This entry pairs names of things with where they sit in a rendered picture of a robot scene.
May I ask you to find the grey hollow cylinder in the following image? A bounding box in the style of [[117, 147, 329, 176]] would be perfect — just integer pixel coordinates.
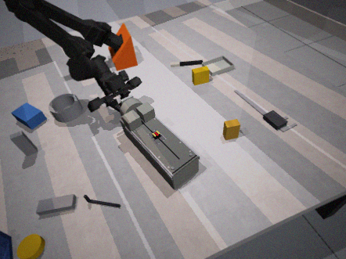
[[49, 94, 83, 122]]

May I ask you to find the yellow round disc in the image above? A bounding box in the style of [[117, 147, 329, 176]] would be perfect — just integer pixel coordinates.
[[16, 234, 45, 259]]

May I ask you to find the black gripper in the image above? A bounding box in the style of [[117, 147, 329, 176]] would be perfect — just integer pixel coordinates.
[[87, 71, 142, 113]]

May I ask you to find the blue rectangular block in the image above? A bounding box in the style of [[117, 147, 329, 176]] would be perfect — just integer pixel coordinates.
[[11, 103, 47, 129]]

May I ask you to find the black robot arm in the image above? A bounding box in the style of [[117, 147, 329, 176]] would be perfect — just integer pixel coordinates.
[[4, 0, 129, 92]]

